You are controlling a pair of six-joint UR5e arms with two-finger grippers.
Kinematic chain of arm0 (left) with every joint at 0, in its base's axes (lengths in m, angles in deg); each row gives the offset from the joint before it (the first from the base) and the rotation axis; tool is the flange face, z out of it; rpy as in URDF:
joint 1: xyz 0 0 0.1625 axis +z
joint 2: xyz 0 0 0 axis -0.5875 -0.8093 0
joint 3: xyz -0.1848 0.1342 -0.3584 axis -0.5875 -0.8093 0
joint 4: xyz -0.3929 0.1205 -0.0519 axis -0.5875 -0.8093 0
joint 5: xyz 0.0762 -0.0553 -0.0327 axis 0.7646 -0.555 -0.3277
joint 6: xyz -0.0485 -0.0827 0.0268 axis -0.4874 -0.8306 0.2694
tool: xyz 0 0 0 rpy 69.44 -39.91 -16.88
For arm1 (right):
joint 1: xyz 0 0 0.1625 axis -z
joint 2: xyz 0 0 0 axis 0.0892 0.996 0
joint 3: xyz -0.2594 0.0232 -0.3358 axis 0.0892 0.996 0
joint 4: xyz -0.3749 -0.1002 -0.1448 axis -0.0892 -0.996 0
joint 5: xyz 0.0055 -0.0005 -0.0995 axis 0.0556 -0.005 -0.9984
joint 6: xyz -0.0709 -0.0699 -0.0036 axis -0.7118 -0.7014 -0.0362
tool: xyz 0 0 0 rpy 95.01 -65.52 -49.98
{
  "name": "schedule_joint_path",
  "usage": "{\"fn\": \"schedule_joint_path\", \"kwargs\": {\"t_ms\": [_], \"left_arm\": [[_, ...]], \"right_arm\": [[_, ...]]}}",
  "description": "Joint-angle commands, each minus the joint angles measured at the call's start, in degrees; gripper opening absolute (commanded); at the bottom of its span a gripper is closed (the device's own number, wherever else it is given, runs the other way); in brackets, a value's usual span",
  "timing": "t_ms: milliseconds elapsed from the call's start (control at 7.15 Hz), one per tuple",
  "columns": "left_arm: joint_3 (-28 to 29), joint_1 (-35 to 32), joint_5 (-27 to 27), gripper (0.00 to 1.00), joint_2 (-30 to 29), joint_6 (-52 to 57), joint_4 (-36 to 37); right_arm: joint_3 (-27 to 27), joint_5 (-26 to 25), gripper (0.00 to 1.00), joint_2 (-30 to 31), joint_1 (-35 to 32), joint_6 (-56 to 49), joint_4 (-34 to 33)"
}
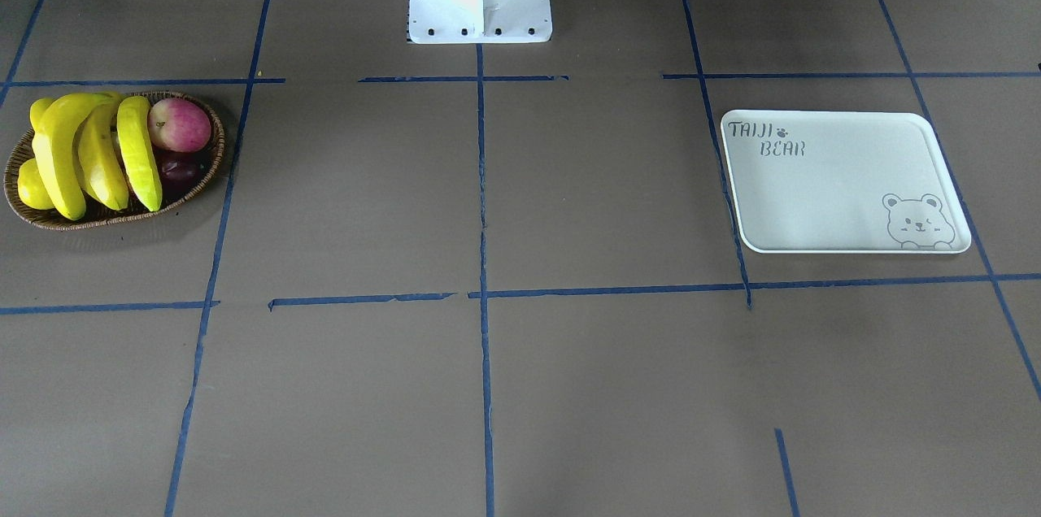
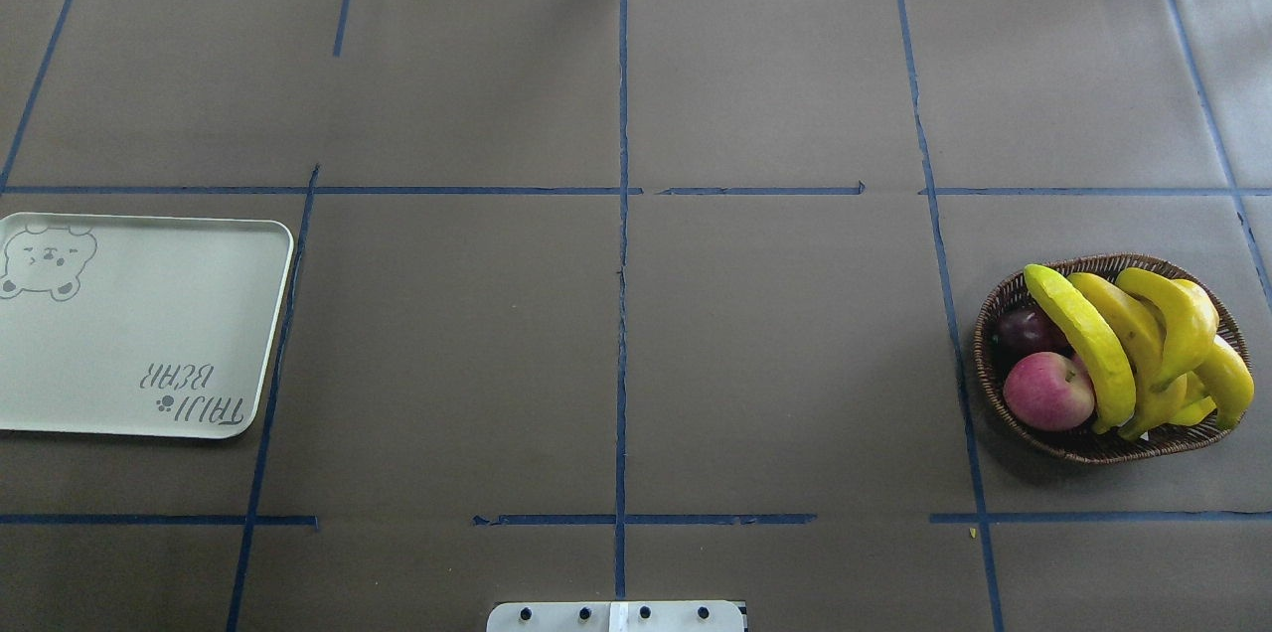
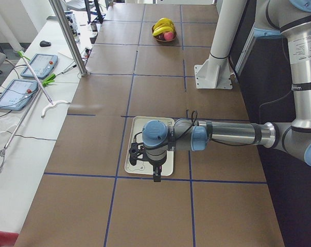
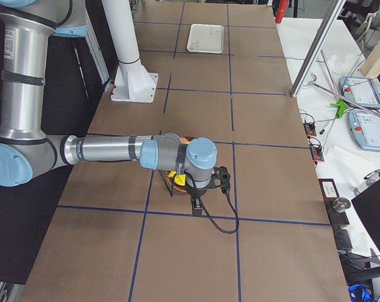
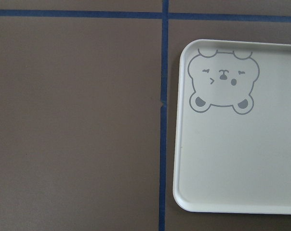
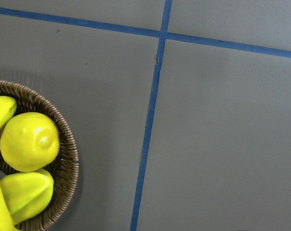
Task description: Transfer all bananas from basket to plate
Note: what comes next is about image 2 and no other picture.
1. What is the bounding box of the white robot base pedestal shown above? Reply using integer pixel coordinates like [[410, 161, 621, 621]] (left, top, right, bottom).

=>
[[485, 599, 749, 631]]

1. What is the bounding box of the pink red apple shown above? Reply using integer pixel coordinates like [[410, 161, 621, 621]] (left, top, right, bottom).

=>
[[1004, 352, 1095, 432]]

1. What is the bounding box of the smooth yellow banana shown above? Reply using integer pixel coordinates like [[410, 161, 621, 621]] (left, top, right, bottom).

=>
[[1068, 271, 1191, 441]]

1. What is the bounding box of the brown wicker basket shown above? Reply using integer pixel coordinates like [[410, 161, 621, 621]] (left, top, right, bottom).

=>
[[965, 252, 1253, 465]]

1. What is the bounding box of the white bear tray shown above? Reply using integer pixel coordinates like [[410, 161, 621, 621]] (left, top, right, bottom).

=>
[[1, 212, 295, 440]]

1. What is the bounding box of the textured light yellow banana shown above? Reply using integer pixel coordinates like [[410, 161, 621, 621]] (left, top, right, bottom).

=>
[[1023, 262, 1137, 434]]

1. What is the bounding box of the yellow banana curved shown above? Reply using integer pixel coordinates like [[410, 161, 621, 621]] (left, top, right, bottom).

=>
[[1116, 268, 1219, 390]]

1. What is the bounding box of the yellow banana far side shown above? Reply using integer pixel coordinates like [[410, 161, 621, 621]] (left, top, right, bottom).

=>
[[1168, 331, 1255, 431]]

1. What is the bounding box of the dark purple plum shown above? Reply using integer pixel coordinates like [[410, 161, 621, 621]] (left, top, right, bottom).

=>
[[992, 303, 1068, 361]]

